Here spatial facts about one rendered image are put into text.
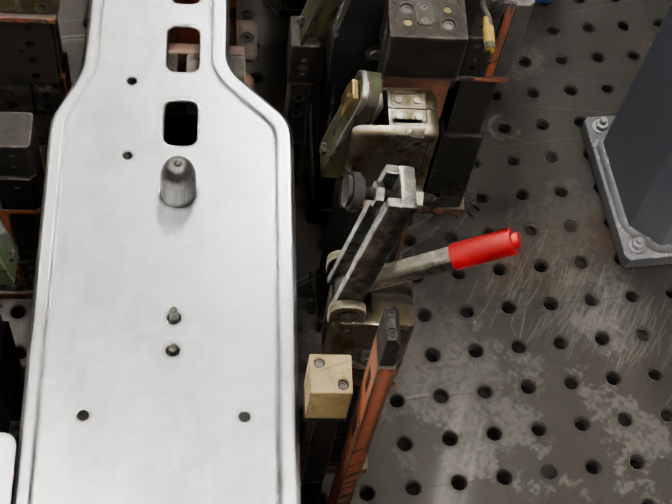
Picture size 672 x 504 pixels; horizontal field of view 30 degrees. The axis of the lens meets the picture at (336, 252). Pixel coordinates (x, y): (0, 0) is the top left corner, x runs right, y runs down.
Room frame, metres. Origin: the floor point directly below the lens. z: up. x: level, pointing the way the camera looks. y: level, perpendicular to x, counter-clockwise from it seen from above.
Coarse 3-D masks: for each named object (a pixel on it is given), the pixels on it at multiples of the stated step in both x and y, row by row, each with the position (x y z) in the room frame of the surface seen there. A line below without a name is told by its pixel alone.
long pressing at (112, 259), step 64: (128, 0) 0.79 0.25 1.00; (128, 64) 0.72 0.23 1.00; (64, 128) 0.63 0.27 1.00; (128, 128) 0.65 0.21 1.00; (256, 128) 0.67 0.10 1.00; (64, 192) 0.57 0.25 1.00; (128, 192) 0.58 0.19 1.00; (256, 192) 0.61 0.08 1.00; (64, 256) 0.50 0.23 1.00; (128, 256) 0.52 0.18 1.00; (192, 256) 0.53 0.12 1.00; (256, 256) 0.54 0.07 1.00; (64, 320) 0.44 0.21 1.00; (128, 320) 0.46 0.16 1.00; (192, 320) 0.47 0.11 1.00; (256, 320) 0.48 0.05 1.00; (64, 384) 0.39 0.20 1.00; (128, 384) 0.40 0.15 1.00; (192, 384) 0.41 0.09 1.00; (256, 384) 0.42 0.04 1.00; (64, 448) 0.33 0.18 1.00; (128, 448) 0.35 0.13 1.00; (192, 448) 0.36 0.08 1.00; (256, 448) 0.37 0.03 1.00
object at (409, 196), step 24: (384, 168) 0.51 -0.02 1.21; (408, 168) 0.52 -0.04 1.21; (360, 192) 0.49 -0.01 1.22; (384, 192) 0.49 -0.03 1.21; (408, 192) 0.50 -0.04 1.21; (360, 216) 0.51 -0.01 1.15; (384, 216) 0.48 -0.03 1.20; (408, 216) 0.48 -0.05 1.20; (360, 240) 0.51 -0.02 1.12; (384, 240) 0.48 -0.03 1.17; (336, 264) 0.51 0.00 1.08; (360, 264) 0.48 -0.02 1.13; (384, 264) 0.48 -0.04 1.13; (360, 288) 0.48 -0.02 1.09
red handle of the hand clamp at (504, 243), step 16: (464, 240) 0.52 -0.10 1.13; (480, 240) 0.52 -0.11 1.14; (496, 240) 0.51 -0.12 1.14; (512, 240) 0.52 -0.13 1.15; (416, 256) 0.51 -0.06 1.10; (432, 256) 0.51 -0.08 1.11; (448, 256) 0.51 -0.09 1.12; (464, 256) 0.51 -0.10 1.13; (480, 256) 0.51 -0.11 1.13; (496, 256) 0.51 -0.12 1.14; (384, 272) 0.50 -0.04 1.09; (400, 272) 0.50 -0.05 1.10; (416, 272) 0.50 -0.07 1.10; (432, 272) 0.50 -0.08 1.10; (336, 288) 0.49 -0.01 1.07
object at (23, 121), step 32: (0, 128) 0.63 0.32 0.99; (32, 128) 0.63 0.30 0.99; (0, 160) 0.61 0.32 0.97; (32, 160) 0.61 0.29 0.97; (0, 192) 0.60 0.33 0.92; (32, 192) 0.61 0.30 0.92; (32, 224) 0.61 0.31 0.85; (32, 256) 0.61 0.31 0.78; (0, 288) 0.60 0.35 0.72; (32, 288) 0.60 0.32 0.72
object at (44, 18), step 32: (0, 0) 0.80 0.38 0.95; (32, 0) 0.81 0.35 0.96; (0, 32) 0.80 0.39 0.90; (32, 32) 0.81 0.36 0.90; (0, 64) 0.80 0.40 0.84; (32, 64) 0.81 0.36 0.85; (64, 64) 0.84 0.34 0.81; (0, 96) 0.80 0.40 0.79; (32, 96) 0.80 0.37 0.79; (64, 96) 0.82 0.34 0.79
